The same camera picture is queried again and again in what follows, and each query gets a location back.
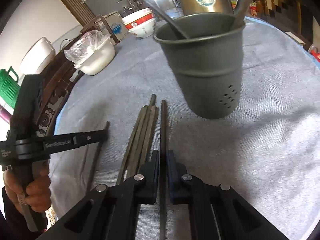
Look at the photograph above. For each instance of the white pot with plastic bag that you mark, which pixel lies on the white pot with plastic bag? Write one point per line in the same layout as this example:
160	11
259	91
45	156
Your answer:
92	52

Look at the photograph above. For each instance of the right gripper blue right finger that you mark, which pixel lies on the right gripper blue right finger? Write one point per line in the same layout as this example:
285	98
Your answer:
216	212

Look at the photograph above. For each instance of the green thermos jug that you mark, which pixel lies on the green thermos jug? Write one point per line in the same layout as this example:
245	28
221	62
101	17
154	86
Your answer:
9	87

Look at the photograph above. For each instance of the grey table cloth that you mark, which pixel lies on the grey table cloth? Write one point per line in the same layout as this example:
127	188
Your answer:
267	149

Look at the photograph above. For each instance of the grey refrigerator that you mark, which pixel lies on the grey refrigerator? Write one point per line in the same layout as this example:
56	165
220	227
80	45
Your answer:
104	7

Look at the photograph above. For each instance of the dark wooden sideboard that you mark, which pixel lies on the dark wooden sideboard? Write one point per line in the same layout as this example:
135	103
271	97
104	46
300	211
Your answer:
59	78

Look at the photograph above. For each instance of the person's left hand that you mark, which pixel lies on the person's left hand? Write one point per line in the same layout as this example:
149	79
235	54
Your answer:
38	190

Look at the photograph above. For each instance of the white rice cooker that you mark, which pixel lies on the white rice cooker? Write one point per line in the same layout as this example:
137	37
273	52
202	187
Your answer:
38	57

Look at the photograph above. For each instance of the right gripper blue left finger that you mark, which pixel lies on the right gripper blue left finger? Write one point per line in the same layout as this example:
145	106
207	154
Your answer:
110	212

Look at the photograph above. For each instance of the wooden chair behind table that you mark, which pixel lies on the wooden chair behind table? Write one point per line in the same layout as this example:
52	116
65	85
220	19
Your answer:
99	23

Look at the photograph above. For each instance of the red white stacked bowls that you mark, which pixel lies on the red white stacked bowls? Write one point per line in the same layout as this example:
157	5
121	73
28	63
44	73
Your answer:
141	24

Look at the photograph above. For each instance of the dark grey utensil holder cup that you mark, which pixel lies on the dark grey utensil holder cup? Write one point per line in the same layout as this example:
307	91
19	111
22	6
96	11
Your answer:
207	65

